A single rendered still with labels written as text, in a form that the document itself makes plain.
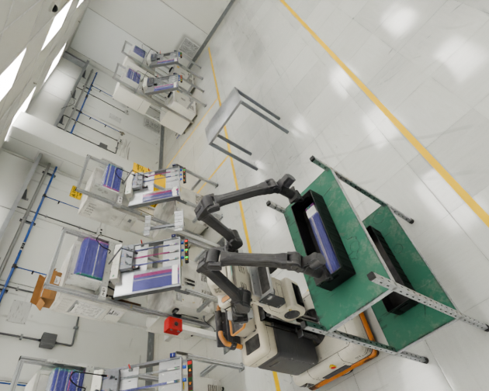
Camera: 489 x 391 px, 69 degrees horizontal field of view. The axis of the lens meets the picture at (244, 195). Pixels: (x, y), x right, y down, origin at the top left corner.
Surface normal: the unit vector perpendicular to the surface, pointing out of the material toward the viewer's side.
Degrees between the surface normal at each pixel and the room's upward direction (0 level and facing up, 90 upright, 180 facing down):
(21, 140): 90
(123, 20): 90
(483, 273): 0
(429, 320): 0
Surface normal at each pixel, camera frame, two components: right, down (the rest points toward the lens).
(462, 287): -0.78, -0.39
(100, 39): 0.15, 0.65
